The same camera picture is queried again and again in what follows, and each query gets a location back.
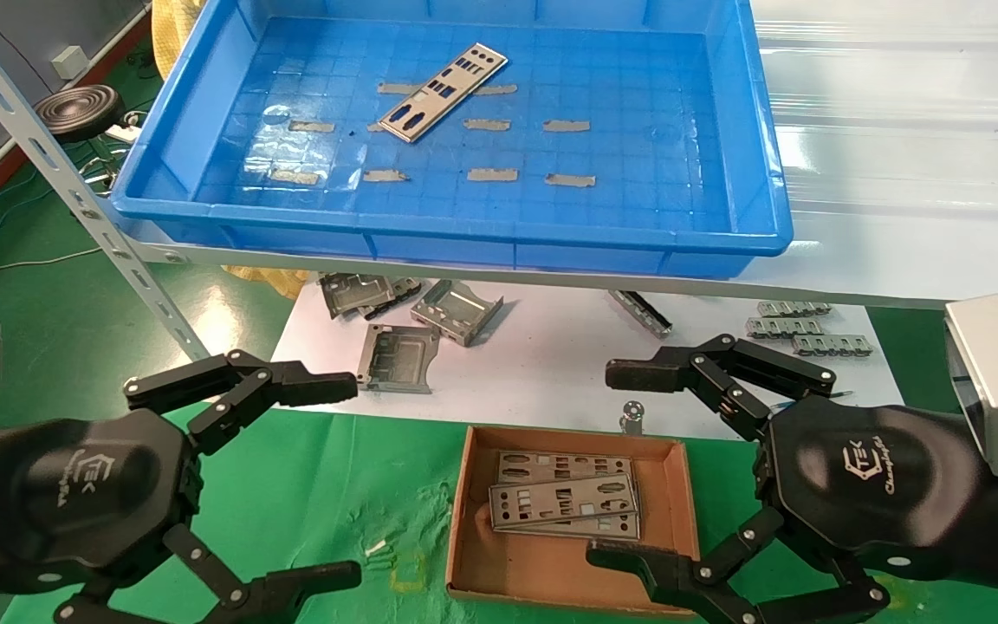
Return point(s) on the green cloth mat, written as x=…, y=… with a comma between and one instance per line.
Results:
x=334, y=485

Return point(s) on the long grey metal strip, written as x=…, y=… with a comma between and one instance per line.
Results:
x=640, y=313

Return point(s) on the blue plastic tray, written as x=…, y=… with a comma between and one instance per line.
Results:
x=655, y=217

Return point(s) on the brown cardboard box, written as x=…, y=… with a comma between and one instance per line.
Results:
x=551, y=572

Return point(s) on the black round stool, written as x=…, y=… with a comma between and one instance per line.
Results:
x=79, y=111

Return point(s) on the white wall socket box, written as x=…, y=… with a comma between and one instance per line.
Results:
x=70, y=61

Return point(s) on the silver metal IO shield plate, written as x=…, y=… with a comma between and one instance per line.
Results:
x=443, y=91
x=564, y=503
x=612, y=529
x=551, y=464

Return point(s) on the white power strip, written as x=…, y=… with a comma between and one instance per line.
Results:
x=124, y=133

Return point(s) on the grey folded metal cage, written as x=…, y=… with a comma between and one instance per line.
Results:
x=456, y=310

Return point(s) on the white paper sheet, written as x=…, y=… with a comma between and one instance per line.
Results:
x=542, y=373

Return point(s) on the grey metal bracket frame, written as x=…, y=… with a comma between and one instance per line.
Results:
x=398, y=357

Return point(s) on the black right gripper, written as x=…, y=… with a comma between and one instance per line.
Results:
x=871, y=477

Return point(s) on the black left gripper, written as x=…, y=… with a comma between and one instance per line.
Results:
x=74, y=494

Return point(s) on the grey perforated steel post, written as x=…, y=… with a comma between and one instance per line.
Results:
x=57, y=165

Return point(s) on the small silver binder clip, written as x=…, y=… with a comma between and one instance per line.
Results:
x=631, y=418

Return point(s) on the small white tape scrap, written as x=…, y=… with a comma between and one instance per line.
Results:
x=375, y=547

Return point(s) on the grey metal bracket part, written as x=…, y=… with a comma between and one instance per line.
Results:
x=405, y=288
x=352, y=293

